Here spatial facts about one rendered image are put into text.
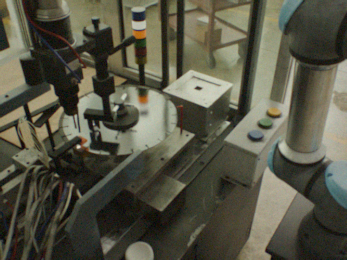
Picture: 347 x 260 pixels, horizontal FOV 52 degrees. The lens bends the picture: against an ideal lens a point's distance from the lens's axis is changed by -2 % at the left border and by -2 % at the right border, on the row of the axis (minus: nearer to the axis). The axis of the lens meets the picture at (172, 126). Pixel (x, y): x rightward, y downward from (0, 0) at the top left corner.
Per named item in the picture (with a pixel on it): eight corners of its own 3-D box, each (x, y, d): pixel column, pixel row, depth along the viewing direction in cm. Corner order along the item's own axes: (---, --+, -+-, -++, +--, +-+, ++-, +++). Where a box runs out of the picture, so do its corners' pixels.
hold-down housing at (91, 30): (108, 87, 95) (98, 11, 82) (119, 93, 92) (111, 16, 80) (90, 95, 92) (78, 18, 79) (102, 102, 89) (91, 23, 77)
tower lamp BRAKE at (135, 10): (137, 14, 121) (137, 6, 119) (148, 17, 119) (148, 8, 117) (128, 19, 118) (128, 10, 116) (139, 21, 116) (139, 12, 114)
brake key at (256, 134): (251, 132, 109) (252, 127, 108) (264, 137, 107) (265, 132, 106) (246, 140, 107) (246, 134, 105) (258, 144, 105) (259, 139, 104)
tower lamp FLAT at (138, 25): (138, 24, 123) (137, 15, 121) (148, 26, 121) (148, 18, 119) (129, 28, 120) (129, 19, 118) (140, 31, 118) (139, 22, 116)
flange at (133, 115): (95, 112, 107) (94, 105, 105) (129, 102, 111) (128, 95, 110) (110, 132, 99) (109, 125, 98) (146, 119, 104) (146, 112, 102)
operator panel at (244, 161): (256, 131, 132) (262, 96, 123) (284, 142, 127) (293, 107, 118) (219, 176, 114) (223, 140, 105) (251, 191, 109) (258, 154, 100)
